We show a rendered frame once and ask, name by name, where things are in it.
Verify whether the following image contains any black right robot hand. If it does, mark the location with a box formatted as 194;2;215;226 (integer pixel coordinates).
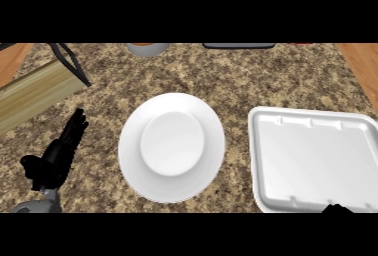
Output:
320;203;354;214

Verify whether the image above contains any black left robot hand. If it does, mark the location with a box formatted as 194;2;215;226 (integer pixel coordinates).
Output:
19;108;89;192

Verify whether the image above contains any white foam tray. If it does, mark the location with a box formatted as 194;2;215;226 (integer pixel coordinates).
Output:
246;106;378;214

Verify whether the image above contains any white oval plate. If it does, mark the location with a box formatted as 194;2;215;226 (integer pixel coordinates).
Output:
116;92;227;204

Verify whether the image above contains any pale wooden board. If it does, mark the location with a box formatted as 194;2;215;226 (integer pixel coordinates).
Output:
0;59;88;136

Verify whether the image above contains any grey round container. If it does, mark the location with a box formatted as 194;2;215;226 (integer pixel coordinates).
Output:
125;43;171;58

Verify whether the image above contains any dark grey flat appliance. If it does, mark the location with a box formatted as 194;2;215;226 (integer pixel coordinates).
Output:
200;43;275;50

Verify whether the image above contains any black metal frame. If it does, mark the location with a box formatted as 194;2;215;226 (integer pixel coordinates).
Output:
45;43;92;88

